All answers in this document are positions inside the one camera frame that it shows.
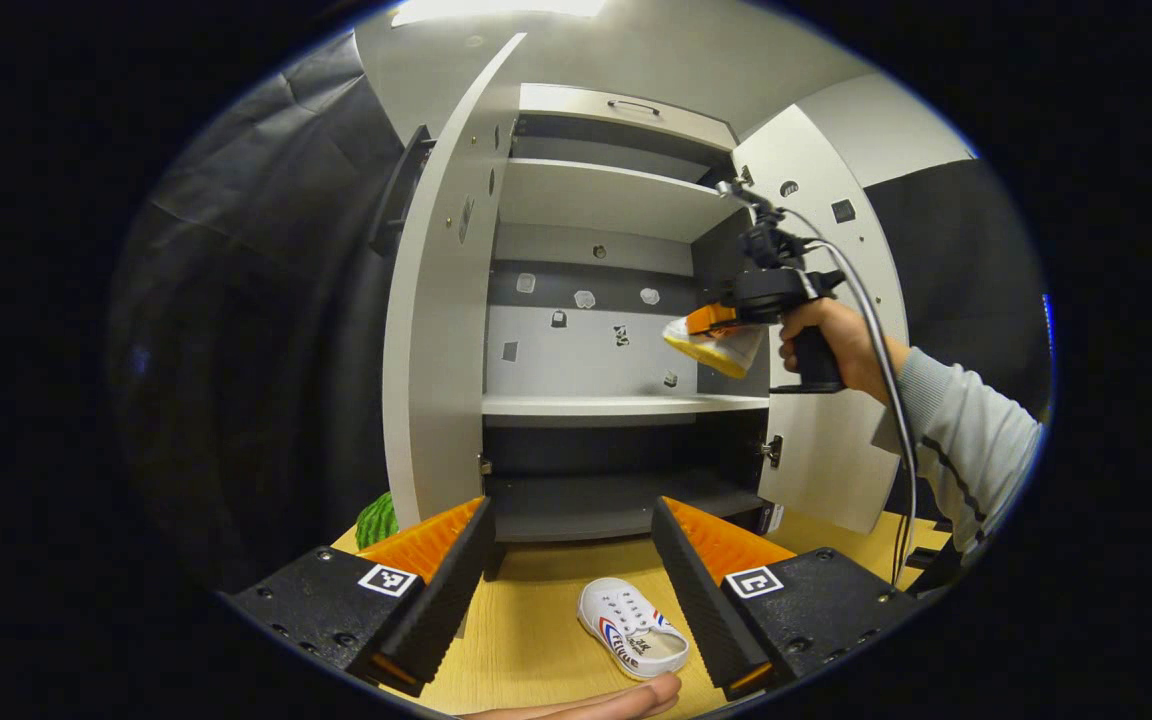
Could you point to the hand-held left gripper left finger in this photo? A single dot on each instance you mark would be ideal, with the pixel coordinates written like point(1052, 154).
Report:
point(451, 600)

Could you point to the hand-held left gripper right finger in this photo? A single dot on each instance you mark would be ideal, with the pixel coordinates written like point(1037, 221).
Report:
point(698, 600)

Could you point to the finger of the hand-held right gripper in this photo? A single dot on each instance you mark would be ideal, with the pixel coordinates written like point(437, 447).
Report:
point(708, 318)

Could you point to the white canvas shoe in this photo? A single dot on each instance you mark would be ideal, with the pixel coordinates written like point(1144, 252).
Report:
point(726, 350)
point(626, 620)

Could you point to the white shoe cabinet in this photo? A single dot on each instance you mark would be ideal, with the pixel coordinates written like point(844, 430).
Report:
point(616, 200)

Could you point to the white cabinet door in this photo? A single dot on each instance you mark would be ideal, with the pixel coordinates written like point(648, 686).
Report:
point(826, 460)
point(436, 350)

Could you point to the green watermelon toy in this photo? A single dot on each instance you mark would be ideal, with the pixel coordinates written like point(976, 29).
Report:
point(376, 522)

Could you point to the dark blue box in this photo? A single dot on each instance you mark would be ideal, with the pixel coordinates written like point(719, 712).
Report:
point(771, 518)

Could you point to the black backdrop cloth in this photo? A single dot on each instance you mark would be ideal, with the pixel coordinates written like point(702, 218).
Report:
point(256, 350)
point(966, 280)

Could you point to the ceiling light panel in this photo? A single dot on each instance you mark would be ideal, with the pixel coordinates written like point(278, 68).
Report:
point(496, 8)

